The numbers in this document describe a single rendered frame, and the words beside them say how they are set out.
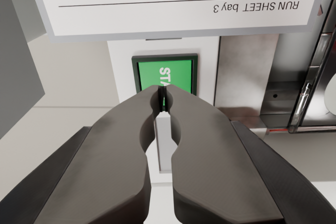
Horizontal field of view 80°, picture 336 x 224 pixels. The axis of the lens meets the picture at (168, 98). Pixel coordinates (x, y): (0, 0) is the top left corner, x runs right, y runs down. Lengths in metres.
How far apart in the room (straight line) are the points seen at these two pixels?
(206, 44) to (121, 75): 0.08
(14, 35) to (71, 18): 0.19
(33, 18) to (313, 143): 0.60
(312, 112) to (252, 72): 0.10
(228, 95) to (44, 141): 1.65
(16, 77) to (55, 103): 1.20
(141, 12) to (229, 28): 0.07
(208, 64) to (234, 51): 0.09
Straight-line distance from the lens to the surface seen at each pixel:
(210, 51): 0.18
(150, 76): 0.18
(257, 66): 0.29
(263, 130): 0.32
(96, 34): 0.18
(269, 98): 0.37
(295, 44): 0.38
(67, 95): 1.48
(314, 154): 0.38
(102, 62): 1.28
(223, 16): 0.17
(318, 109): 0.35
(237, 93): 0.30
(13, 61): 0.36
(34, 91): 0.39
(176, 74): 0.18
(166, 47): 0.17
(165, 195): 0.30
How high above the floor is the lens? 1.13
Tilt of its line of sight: 58 degrees down
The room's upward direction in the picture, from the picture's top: 180 degrees clockwise
